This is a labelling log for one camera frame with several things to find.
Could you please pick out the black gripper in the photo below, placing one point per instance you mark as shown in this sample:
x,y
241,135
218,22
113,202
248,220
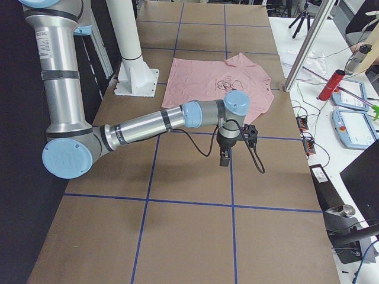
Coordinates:
x,y
226,143

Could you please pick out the pink Snoopy t-shirt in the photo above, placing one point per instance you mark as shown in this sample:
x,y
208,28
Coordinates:
x,y
209,80

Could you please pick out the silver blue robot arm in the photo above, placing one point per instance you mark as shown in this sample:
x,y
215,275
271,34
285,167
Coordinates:
x,y
74,145

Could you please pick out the orange connector block upper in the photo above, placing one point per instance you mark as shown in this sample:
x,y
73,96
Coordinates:
x,y
302,123

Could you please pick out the orange connector block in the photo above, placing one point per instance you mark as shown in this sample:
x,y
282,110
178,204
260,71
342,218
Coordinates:
x,y
308,144
302,123

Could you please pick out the orange connector block lower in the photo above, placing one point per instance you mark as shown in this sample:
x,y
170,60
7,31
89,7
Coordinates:
x,y
308,144

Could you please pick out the black box with label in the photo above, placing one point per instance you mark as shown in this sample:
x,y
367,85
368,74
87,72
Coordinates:
x,y
327,194

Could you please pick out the lower teach pendant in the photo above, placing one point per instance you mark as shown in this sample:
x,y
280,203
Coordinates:
x,y
354,129

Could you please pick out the red cylinder bottle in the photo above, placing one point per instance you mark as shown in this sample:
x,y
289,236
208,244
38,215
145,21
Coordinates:
x,y
331,85

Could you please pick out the black monitor corner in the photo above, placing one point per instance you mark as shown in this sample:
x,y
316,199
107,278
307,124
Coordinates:
x,y
361,181

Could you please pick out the black clamp stand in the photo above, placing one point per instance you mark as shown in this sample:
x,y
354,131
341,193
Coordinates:
x,y
350,238

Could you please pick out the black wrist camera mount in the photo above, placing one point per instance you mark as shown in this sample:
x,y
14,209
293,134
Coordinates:
x,y
250,134

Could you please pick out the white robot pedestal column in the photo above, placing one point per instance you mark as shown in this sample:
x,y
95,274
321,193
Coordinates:
x,y
135,77

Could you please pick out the black camera tripod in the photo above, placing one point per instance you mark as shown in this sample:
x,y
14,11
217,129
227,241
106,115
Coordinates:
x,y
304,16

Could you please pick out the aluminium frame post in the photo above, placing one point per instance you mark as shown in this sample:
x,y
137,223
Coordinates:
x,y
323,46

